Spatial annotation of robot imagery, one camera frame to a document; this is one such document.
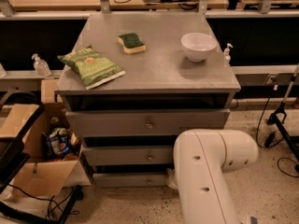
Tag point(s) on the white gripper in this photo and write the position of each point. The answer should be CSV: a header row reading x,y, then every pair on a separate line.
x,y
171,178

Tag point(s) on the grey bottom drawer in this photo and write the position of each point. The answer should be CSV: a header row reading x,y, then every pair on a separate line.
x,y
151,179

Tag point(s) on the grey drawer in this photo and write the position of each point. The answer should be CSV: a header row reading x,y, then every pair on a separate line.
x,y
129,155
144,123
151,179

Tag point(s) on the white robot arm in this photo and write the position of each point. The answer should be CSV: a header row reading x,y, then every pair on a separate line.
x,y
201,157

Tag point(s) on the grey middle drawer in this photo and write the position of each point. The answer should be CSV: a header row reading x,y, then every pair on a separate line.
x,y
129,155

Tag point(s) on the grey top drawer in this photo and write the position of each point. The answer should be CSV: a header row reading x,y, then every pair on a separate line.
x,y
144,123

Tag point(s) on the grey drawer cabinet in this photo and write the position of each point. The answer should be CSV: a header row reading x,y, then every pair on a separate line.
x,y
159,78

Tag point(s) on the open cardboard box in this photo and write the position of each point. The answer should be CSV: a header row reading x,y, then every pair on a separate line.
x,y
41,175

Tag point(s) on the snack packages in box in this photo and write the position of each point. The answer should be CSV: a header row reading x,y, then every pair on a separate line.
x,y
58,143

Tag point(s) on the green chip bag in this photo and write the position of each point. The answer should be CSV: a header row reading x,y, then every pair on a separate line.
x,y
94,69

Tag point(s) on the small pump bottle right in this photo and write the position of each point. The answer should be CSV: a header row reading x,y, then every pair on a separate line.
x,y
226,52

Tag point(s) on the white bowl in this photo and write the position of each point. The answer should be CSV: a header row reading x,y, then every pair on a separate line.
x,y
198,46

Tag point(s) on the green yellow sponge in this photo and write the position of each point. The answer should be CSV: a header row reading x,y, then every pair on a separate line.
x,y
131,43

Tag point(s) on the clear sanitizer bottle left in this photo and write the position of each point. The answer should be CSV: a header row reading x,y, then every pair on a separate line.
x,y
41,66

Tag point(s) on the black cart frame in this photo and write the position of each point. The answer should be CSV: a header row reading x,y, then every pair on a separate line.
x,y
12,159

